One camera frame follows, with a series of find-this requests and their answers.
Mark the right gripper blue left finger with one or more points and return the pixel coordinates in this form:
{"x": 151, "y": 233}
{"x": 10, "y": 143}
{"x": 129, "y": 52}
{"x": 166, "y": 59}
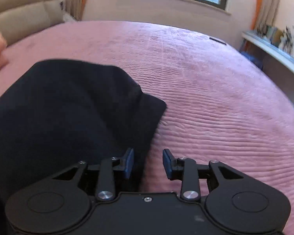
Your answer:
{"x": 128, "y": 162}

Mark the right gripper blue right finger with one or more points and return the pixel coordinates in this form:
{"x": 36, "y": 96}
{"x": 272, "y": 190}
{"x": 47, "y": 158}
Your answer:
{"x": 167, "y": 159}

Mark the navy hoodie with white stripes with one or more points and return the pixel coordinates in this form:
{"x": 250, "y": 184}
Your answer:
{"x": 61, "y": 112}

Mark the pink quilted bedspread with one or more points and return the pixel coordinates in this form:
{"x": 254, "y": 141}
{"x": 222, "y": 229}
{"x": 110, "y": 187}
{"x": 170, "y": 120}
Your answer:
{"x": 219, "y": 105}

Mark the black remote on bed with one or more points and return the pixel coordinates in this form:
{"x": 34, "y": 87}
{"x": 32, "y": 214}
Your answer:
{"x": 218, "y": 40}

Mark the blue plastic stool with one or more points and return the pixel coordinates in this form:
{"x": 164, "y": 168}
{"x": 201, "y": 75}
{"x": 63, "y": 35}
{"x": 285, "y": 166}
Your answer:
{"x": 258, "y": 63}

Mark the white box near headboard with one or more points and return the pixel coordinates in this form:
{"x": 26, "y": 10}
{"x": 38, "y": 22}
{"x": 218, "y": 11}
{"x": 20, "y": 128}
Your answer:
{"x": 68, "y": 18}

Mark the row of books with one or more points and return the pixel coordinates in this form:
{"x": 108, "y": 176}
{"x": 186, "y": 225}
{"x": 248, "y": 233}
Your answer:
{"x": 270, "y": 34}

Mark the white vase with flowers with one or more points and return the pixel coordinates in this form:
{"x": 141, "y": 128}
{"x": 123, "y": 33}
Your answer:
{"x": 287, "y": 41}

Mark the right beige orange curtain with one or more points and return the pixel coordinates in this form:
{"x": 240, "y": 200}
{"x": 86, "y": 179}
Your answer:
{"x": 265, "y": 14}

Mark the beige upholstered headboard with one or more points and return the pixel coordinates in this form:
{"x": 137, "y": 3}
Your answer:
{"x": 22, "y": 18}

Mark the white wall desk shelf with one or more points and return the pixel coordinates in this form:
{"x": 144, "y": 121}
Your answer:
{"x": 270, "y": 49}

